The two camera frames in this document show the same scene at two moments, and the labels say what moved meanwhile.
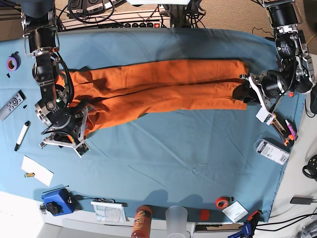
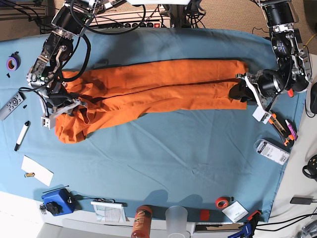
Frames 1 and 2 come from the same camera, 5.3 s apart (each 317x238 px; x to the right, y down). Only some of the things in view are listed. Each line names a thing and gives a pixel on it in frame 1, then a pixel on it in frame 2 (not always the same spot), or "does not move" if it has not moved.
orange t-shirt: x=103 y=89 does not move
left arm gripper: x=268 y=85 does not move
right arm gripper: x=70 y=131 -> x=55 y=102
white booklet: x=109 y=212 does not move
